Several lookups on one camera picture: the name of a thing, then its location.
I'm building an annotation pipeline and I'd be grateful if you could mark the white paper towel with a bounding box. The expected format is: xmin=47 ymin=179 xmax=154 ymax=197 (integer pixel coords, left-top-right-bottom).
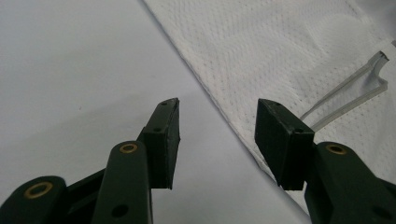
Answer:
xmin=142 ymin=0 xmax=396 ymax=216

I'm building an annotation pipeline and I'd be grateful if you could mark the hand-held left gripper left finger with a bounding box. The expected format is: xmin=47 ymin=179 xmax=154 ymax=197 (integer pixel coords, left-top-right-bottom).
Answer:
xmin=136 ymin=97 xmax=181 ymax=190

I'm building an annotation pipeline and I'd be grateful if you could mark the clear plastic strip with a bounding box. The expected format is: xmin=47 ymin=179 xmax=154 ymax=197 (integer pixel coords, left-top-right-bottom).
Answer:
xmin=299 ymin=50 xmax=390 ymax=133

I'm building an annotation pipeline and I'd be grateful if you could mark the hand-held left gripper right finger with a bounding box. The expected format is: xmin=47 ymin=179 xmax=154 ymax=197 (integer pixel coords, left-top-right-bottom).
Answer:
xmin=254 ymin=98 xmax=316 ymax=191

